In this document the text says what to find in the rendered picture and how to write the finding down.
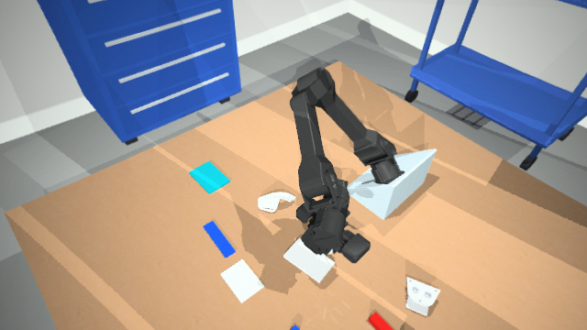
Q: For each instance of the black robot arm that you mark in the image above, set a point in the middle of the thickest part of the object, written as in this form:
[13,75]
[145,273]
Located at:
[316,174]

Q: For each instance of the cyan flat rectangular plate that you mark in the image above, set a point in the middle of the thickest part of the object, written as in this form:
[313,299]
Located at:
[209,177]

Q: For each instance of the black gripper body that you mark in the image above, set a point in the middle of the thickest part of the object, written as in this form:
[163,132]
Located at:
[354,246]

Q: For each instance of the red cube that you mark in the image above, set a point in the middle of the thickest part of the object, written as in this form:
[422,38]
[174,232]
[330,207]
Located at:
[378,323]

